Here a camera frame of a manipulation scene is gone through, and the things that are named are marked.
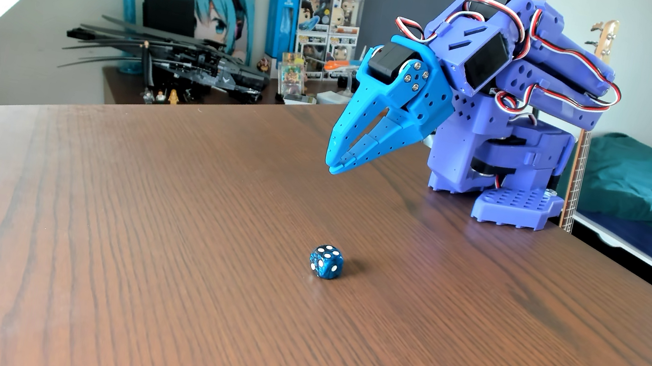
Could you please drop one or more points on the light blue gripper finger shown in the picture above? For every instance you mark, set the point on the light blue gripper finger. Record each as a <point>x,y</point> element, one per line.
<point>352,128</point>
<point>400,133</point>

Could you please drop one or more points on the blue dice with white pips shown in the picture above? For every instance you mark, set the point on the blue dice with white pips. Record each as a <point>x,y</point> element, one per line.
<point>326,262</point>

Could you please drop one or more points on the purple robot arm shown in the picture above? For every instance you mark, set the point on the purple robot arm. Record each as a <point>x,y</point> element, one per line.
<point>472,141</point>

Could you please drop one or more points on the small white box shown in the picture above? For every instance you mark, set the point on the small white box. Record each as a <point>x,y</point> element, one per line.
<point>332,99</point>

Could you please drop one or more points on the orange toy on stand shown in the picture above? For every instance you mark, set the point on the orange toy on stand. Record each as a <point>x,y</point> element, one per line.
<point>340,67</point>

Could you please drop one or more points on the clear acrylic character stand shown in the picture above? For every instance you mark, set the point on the clear acrylic character stand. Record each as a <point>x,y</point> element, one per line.
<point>292,78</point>

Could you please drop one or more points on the boxed vinyl figure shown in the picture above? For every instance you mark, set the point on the boxed vinyl figure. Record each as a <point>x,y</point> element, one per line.
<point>348,9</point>
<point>314,6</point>
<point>311,51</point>
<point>341,50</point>

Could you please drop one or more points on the small brown figurine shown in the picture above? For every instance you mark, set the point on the small brown figurine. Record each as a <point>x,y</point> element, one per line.
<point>264,64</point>

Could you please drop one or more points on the tall blue box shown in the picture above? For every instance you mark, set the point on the tall blue box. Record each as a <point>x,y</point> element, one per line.
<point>279,26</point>

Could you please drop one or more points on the black helicopter model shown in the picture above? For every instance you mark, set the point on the black helicopter model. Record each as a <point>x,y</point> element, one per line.
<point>200,66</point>

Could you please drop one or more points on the anime girl poster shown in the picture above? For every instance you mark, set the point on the anime girl poster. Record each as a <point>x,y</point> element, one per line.
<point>218,16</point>

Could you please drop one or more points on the tiny yellow minifigure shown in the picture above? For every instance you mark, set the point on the tiny yellow minifigure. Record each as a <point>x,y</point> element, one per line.
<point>173,96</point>

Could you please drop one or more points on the bass guitar wooden neck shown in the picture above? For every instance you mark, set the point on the bass guitar wooden neck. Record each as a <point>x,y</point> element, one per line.
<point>607,38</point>

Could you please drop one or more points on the black rectangular box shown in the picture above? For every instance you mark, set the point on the black rectangular box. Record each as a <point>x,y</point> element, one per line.
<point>169,14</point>

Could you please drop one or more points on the dark wooden side table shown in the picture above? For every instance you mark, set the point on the dark wooden side table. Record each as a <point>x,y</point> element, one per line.
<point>123,88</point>

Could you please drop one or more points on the white bed frame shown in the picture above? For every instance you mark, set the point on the white bed frame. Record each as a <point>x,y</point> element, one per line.
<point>650,264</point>

